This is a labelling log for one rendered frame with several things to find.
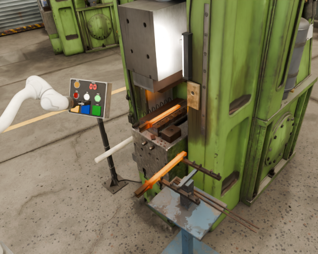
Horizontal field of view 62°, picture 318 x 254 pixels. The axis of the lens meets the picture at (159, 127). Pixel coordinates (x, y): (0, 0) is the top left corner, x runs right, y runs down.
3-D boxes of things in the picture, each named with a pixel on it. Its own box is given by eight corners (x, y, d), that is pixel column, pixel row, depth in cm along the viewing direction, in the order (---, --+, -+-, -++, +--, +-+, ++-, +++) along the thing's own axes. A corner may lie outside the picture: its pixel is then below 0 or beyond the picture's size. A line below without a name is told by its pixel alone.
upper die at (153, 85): (154, 92, 168) (152, 79, 163) (134, 84, 180) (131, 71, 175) (196, 70, 191) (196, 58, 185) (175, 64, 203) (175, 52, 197)
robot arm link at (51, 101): (72, 101, 166) (58, 88, 169) (54, 101, 152) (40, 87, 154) (64, 114, 169) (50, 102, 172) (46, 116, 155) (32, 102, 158)
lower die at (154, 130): (158, 136, 189) (157, 127, 184) (139, 126, 201) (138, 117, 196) (195, 112, 211) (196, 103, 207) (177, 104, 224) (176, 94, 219)
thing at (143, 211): (160, 247, 218) (160, 246, 217) (118, 207, 253) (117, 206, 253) (192, 217, 239) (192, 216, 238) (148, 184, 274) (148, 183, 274)
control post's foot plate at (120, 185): (113, 195, 266) (111, 189, 261) (100, 184, 279) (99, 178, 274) (129, 183, 278) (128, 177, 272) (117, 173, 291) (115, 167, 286)
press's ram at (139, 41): (168, 85, 154) (164, 12, 131) (127, 69, 178) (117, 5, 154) (212, 62, 177) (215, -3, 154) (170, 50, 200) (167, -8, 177)
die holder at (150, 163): (169, 194, 203) (166, 149, 177) (137, 170, 226) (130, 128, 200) (213, 156, 233) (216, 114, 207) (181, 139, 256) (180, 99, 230)
